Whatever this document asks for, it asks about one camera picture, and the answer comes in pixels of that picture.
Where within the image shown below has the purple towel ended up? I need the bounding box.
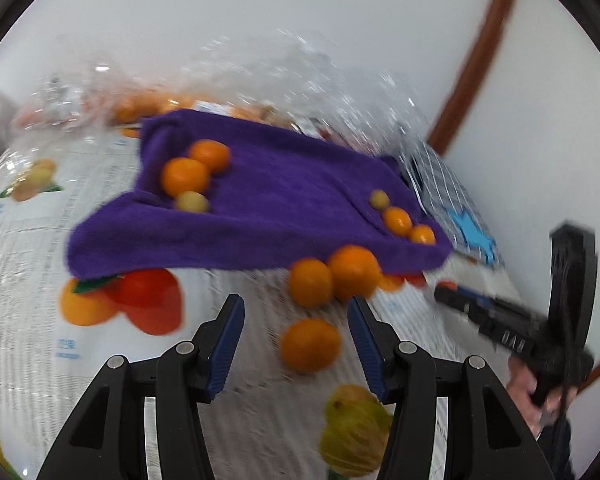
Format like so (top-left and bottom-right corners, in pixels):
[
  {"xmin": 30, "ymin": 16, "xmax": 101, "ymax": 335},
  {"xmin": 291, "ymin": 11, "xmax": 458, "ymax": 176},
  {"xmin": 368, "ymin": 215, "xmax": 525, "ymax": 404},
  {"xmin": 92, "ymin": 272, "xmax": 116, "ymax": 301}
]
[{"xmin": 66, "ymin": 109, "xmax": 453, "ymax": 283}]

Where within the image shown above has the crumpled clear plastic bag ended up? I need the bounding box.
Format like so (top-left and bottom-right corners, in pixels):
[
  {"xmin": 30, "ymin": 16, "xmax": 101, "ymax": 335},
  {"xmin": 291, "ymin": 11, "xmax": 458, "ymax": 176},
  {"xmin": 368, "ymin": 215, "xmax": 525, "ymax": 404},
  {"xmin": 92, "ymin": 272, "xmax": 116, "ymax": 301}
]
[{"xmin": 200, "ymin": 30, "xmax": 426, "ymax": 161}]

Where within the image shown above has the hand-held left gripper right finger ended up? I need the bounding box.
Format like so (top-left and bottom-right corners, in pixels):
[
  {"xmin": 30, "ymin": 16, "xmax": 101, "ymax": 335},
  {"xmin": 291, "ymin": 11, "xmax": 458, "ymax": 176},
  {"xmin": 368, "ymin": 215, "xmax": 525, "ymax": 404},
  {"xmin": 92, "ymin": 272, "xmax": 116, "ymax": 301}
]
[{"xmin": 346, "ymin": 295, "xmax": 557, "ymax": 480}]

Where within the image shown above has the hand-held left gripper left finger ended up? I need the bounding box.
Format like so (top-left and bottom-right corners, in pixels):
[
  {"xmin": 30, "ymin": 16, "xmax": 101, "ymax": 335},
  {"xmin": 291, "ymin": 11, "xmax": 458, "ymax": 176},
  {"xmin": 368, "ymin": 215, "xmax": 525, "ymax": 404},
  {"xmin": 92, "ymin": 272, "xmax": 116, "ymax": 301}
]
[{"xmin": 36, "ymin": 294, "xmax": 246, "ymax": 480}]

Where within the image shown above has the person's right hand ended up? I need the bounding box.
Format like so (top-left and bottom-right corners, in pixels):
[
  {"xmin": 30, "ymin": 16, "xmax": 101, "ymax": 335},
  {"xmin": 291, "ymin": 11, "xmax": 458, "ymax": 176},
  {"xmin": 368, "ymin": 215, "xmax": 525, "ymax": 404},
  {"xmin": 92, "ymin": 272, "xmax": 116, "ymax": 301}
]
[{"xmin": 507, "ymin": 357, "xmax": 577, "ymax": 437}]

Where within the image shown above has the brown wooden door frame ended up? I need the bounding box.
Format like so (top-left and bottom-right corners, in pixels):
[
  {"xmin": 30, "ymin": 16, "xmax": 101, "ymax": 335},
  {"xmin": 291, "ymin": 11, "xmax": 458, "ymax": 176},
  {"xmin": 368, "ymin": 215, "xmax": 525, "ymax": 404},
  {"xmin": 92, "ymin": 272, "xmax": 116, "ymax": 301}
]
[{"xmin": 425, "ymin": 0, "xmax": 523, "ymax": 153}]

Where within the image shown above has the blue paper star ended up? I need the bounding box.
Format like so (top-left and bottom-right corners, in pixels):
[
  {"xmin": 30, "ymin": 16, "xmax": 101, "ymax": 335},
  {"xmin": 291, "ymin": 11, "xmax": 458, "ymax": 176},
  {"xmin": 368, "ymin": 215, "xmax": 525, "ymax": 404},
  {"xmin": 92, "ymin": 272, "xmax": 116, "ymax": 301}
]
[{"xmin": 442, "ymin": 207, "xmax": 498, "ymax": 266}]

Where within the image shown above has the orange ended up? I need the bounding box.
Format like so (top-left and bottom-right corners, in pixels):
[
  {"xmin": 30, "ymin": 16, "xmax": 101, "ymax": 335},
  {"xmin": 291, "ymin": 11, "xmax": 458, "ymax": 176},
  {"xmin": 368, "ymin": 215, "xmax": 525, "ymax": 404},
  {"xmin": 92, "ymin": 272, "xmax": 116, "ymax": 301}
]
[
  {"xmin": 382, "ymin": 207, "xmax": 413, "ymax": 237},
  {"xmin": 161, "ymin": 157, "xmax": 212, "ymax": 198},
  {"xmin": 279, "ymin": 318, "xmax": 342, "ymax": 374},
  {"xmin": 187, "ymin": 139, "xmax": 232, "ymax": 176},
  {"xmin": 408, "ymin": 224, "xmax": 437, "ymax": 246},
  {"xmin": 287, "ymin": 258, "xmax": 335, "ymax": 309},
  {"xmin": 327, "ymin": 245, "xmax": 382, "ymax": 303}
]

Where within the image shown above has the clear plastic bag of oranges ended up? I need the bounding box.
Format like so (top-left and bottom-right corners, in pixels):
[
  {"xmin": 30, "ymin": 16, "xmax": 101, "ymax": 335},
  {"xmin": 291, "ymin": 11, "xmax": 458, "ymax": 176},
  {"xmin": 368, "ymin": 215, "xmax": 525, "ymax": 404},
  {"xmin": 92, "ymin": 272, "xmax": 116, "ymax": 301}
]
[{"xmin": 17, "ymin": 67, "xmax": 291, "ymax": 128}]

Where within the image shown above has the fruit print tablecloth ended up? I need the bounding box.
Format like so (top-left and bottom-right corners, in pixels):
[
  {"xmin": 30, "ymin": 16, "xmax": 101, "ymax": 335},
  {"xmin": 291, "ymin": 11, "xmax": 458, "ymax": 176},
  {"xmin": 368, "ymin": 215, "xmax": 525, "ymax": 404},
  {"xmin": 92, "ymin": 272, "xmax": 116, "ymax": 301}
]
[{"xmin": 0, "ymin": 125, "xmax": 546, "ymax": 480}]

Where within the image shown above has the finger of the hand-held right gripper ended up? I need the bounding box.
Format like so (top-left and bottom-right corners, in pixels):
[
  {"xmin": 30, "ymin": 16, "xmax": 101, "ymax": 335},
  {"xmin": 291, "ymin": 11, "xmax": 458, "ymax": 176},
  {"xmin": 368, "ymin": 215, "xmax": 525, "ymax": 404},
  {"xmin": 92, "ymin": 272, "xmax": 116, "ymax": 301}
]
[
  {"xmin": 434, "ymin": 286, "xmax": 492, "ymax": 335},
  {"xmin": 450, "ymin": 282, "xmax": 547, "ymax": 325}
]

